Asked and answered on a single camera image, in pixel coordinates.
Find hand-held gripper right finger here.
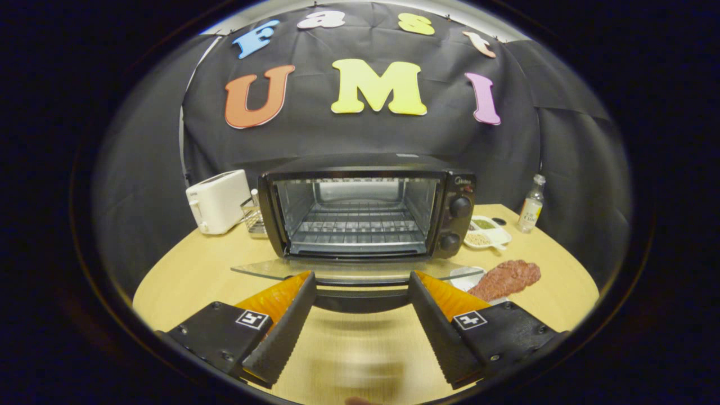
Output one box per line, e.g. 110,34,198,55
408,271,569,390

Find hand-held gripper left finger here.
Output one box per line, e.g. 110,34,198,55
157,271,317,389

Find red raw meat steak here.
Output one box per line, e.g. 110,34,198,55
468,260,542,302

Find black toaster oven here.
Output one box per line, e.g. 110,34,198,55
231,153,485,314

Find white bread toaster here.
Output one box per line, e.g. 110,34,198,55
186,169,251,235

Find white rectangular plastic tray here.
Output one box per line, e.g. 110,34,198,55
450,266,507,305

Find white divided seasoning dish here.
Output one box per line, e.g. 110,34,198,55
464,215,512,250

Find clear glass bottle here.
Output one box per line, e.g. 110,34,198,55
517,174,546,233

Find black backdrop cloth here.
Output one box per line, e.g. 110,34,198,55
93,3,633,293

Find metal wire rack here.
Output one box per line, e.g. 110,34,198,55
241,189,268,237

